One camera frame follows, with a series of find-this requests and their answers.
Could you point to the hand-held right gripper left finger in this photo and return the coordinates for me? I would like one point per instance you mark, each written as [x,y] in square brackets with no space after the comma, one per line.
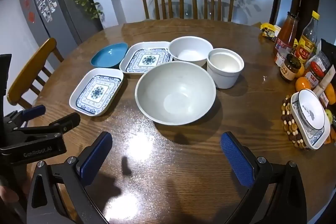
[95,155]

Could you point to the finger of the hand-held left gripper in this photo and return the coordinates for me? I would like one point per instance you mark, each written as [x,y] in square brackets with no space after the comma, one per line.
[34,111]
[64,121]

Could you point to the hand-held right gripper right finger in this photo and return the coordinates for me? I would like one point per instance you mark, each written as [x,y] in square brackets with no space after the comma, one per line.
[236,158]

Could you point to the small patterned rectangular plate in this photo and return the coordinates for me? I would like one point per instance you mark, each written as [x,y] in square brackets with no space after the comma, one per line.
[95,91]

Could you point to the blue plate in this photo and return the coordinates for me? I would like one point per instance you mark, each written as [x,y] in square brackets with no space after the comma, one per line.
[109,54]

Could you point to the deep white bowl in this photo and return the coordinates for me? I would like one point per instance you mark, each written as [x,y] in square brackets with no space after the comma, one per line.
[223,77]

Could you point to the large grey bowl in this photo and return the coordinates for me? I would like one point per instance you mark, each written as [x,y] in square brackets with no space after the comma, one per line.
[176,92]

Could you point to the large patterned square plate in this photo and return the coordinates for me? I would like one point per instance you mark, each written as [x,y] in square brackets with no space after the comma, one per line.
[148,60]

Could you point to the person's left hand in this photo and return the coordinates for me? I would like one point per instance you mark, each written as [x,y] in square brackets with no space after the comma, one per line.
[5,193]

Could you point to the wooden bead trivet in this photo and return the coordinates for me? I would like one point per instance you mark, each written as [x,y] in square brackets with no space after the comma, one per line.
[287,121]

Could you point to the white dish with blue rim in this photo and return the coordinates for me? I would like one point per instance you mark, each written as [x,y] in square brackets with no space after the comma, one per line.
[311,113]

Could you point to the red fridge sticker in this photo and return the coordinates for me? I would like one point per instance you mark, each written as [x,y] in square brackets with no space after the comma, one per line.
[26,2]
[31,17]

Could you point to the orange fruit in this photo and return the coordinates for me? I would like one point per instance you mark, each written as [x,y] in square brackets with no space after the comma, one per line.
[303,85]
[331,94]
[302,70]

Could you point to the green fruit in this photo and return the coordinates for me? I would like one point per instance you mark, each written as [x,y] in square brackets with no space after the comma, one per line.
[329,116]

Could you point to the brown sauce jar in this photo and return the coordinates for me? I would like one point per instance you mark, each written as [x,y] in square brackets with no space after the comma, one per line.
[290,67]

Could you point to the small clear plastic bottle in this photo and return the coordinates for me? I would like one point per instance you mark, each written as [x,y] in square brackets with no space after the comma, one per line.
[281,57]

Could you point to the grey refrigerator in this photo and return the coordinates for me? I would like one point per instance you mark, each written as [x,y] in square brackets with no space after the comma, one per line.
[65,3]

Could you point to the white tube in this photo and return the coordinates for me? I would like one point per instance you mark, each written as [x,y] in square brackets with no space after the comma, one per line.
[324,83]

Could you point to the red-lidded jar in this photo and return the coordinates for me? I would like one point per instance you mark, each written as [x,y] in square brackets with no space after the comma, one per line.
[316,73]

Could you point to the yellow snack packet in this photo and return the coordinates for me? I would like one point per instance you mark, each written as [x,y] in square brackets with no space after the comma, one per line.
[270,31]

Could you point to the red sauce bottle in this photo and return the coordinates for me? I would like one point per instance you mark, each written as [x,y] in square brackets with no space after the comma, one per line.
[287,32]

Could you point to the vinegar bottle with yellow cap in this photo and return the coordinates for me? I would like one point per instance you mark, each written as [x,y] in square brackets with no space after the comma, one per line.
[308,43]

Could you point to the dark wooden door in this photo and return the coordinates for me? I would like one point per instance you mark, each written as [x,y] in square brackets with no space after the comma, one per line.
[307,1]

